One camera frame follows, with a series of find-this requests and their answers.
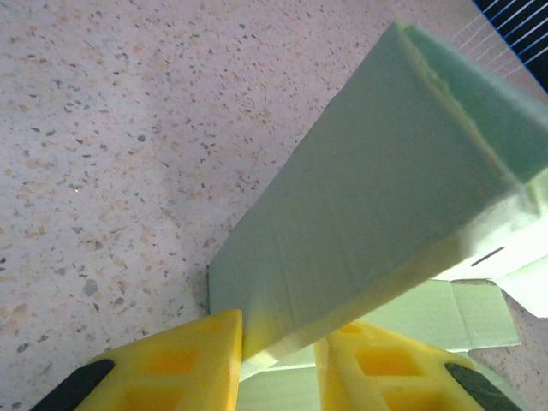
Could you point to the pale green paper box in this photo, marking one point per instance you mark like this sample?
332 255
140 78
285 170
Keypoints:
364 192

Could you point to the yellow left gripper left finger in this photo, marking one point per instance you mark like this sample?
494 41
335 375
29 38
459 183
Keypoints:
171 368

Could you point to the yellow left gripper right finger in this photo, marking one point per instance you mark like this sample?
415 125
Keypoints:
385 372

